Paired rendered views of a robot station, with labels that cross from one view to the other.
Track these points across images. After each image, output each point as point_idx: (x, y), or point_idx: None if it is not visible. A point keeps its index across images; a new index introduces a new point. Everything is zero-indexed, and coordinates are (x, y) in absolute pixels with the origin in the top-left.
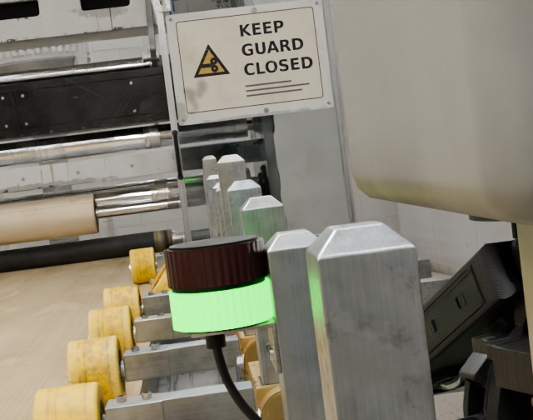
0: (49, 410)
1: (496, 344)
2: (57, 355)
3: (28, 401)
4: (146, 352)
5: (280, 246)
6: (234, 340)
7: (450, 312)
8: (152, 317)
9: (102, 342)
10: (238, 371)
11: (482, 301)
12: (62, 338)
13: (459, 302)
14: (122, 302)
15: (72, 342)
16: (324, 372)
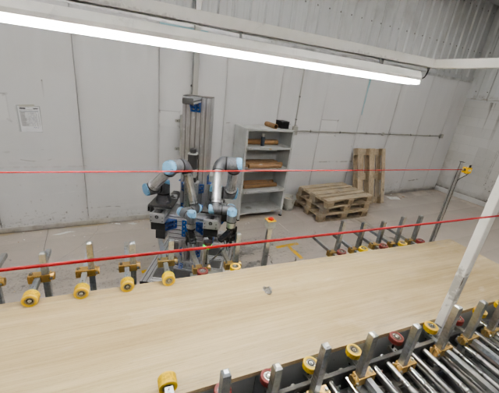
0: (173, 275)
1: (231, 235)
2: (47, 313)
3: (109, 302)
4: (129, 275)
5: (208, 238)
6: (129, 267)
7: (228, 235)
8: (83, 281)
9: (129, 277)
10: (46, 294)
11: (230, 234)
12: (11, 320)
13: (228, 235)
14: (37, 294)
15: (128, 281)
16: (238, 239)
